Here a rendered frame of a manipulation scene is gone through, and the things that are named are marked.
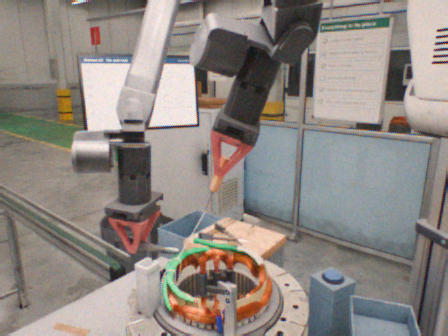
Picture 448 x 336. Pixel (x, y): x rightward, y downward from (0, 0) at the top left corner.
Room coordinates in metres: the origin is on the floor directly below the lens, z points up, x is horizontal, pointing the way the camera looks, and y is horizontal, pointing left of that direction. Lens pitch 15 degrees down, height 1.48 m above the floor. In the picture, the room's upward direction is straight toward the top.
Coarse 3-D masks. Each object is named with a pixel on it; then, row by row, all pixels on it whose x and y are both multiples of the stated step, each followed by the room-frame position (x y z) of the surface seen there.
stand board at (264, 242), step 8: (232, 224) 0.90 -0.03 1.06; (240, 224) 0.90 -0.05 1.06; (248, 224) 0.90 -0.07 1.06; (232, 232) 0.85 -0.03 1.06; (240, 232) 0.85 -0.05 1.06; (256, 232) 0.85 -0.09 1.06; (264, 232) 0.85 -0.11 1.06; (272, 232) 0.85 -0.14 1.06; (184, 240) 0.81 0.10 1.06; (192, 240) 0.81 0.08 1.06; (216, 240) 0.80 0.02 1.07; (248, 240) 0.81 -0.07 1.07; (256, 240) 0.81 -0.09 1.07; (264, 240) 0.81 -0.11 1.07; (272, 240) 0.81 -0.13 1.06; (280, 240) 0.81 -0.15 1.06; (184, 248) 0.80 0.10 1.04; (248, 248) 0.76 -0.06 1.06; (256, 248) 0.76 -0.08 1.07; (264, 248) 0.76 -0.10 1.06; (272, 248) 0.77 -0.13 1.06; (264, 256) 0.74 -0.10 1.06
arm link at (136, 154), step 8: (112, 144) 0.56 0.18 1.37; (120, 144) 0.56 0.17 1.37; (128, 144) 0.56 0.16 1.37; (136, 144) 0.56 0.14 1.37; (144, 144) 0.57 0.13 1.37; (112, 152) 0.56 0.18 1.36; (120, 152) 0.56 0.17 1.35; (128, 152) 0.55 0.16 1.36; (136, 152) 0.55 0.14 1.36; (144, 152) 0.56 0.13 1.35; (112, 160) 0.56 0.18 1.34; (120, 160) 0.56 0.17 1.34; (128, 160) 0.55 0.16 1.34; (136, 160) 0.55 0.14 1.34; (144, 160) 0.56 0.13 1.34; (120, 168) 0.56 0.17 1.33; (128, 168) 0.55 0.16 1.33; (136, 168) 0.55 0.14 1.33; (144, 168) 0.56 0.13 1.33
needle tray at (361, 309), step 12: (360, 300) 0.57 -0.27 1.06; (372, 300) 0.56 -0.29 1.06; (348, 312) 0.57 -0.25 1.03; (360, 312) 0.57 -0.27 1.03; (372, 312) 0.56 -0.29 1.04; (384, 312) 0.56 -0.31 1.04; (396, 312) 0.55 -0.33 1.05; (408, 312) 0.55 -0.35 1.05; (348, 324) 0.55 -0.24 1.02; (360, 324) 0.55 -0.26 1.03; (372, 324) 0.55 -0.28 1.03; (384, 324) 0.55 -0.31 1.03; (396, 324) 0.55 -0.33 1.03; (408, 324) 0.53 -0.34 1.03
